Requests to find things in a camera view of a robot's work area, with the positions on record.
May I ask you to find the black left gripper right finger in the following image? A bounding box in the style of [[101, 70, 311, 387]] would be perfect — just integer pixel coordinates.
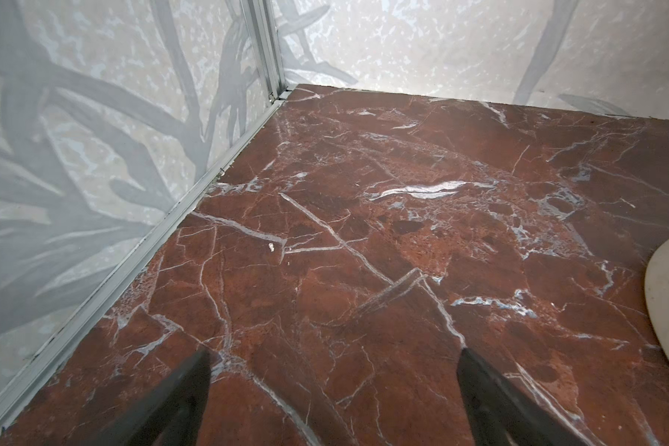
[[456, 348, 584, 445]]

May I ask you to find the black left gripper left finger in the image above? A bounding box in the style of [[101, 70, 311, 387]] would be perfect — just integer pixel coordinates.
[[85, 349, 211, 445]]

